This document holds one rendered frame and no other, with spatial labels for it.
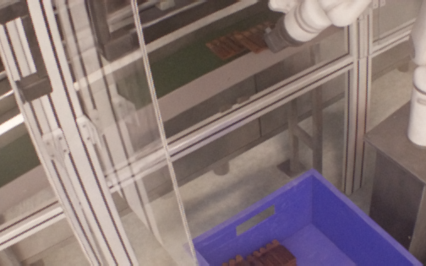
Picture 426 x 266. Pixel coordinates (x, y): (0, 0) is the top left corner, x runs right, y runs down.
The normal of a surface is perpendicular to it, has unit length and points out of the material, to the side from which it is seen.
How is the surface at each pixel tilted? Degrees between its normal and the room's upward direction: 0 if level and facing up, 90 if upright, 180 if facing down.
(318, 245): 0
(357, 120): 90
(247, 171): 0
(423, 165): 0
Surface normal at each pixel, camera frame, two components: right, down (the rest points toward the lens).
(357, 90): 0.54, 0.52
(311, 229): -0.11, -0.74
